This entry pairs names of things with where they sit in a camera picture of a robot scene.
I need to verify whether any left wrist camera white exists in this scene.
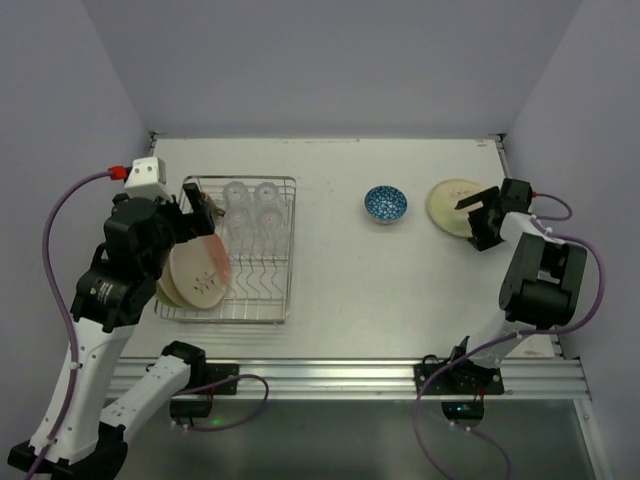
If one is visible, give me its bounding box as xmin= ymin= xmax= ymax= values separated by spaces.
xmin=124 ymin=156 xmax=172 ymax=202

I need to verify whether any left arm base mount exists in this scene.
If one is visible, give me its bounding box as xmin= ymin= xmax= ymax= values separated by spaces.
xmin=168 ymin=362 xmax=241 ymax=426

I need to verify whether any aluminium front rail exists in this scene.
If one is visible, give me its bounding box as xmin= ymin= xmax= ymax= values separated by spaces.
xmin=107 ymin=357 xmax=594 ymax=401

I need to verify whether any clear glass front right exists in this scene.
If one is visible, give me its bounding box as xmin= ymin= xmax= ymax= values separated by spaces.
xmin=256 ymin=206 xmax=285 ymax=253

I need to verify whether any brown ceramic mug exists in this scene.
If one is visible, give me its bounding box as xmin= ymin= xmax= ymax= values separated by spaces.
xmin=201 ymin=193 xmax=225 ymax=220

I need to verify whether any green rear plate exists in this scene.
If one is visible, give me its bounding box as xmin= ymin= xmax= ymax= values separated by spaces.
xmin=157 ymin=271 xmax=188 ymax=308

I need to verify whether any pink beige plate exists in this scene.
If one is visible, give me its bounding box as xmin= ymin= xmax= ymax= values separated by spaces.
xmin=199 ymin=234 xmax=231 ymax=297

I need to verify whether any clear glass back right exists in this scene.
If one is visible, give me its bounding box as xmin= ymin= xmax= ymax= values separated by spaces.
xmin=254 ymin=181 xmax=281 ymax=208

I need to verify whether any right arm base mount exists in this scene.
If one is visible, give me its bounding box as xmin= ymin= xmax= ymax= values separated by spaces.
xmin=413 ymin=347 xmax=505 ymax=427

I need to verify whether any beige front plate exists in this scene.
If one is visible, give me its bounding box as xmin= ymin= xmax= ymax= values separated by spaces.
xmin=426 ymin=178 xmax=486 ymax=239

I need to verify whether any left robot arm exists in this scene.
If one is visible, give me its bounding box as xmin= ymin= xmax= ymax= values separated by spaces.
xmin=7 ymin=183 xmax=215 ymax=479

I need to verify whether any clear glass front left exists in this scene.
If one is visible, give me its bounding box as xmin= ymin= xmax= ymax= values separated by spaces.
xmin=224 ymin=206 xmax=254 ymax=255

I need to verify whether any metal wire dish rack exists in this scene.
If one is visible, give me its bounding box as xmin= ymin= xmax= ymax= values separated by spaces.
xmin=154 ymin=175 xmax=296 ymax=324

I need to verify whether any beige floral plate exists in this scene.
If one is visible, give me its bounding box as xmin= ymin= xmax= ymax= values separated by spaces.
xmin=169 ymin=239 xmax=227 ymax=310

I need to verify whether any blue patterned bowl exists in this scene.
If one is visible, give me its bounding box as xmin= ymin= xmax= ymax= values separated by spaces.
xmin=364 ymin=185 xmax=408 ymax=224

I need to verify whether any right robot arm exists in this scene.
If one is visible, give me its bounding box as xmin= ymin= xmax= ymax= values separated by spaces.
xmin=450 ymin=179 xmax=587 ymax=370

